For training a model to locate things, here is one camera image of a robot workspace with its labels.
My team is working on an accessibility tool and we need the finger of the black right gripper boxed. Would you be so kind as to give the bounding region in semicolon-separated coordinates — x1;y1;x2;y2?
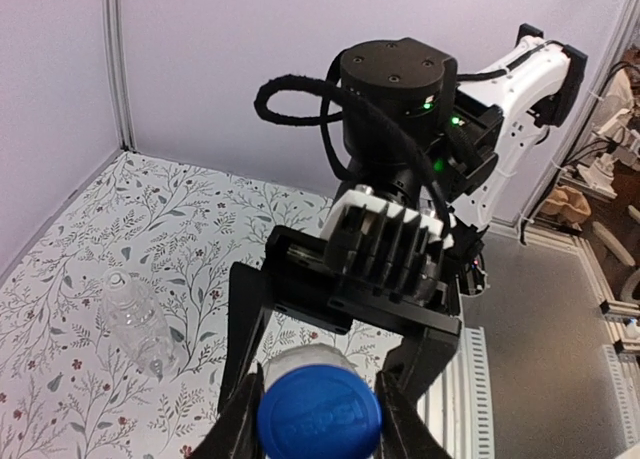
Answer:
382;328;459;404
218;262;276;413

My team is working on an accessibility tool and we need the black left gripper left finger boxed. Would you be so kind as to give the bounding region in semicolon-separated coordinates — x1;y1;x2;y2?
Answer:
192;364;265;459

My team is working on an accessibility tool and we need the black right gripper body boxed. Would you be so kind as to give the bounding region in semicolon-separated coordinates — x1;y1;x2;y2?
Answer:
264;186;461;337

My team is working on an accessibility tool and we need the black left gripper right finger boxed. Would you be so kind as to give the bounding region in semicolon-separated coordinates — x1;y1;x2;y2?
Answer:
374;371;451;459

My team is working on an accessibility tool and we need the Pepsi bottle with blue label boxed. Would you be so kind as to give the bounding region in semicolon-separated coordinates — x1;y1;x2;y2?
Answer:
259;344;384;459

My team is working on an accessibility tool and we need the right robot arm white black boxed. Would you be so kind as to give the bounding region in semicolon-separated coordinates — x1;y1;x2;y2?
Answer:
219;24;587;405

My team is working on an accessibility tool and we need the small clear plastic bottle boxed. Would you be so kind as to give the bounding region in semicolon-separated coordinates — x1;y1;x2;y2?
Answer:
101;268;180;382

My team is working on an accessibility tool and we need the floral patterned table mat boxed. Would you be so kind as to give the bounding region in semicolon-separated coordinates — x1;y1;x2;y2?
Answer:
0;151;416;459

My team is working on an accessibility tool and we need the aluminium slotted front rail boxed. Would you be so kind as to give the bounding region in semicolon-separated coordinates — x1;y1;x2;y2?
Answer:
417;327;495;459

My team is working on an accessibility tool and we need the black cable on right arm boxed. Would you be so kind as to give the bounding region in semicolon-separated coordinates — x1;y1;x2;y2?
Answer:
254;74;454;230

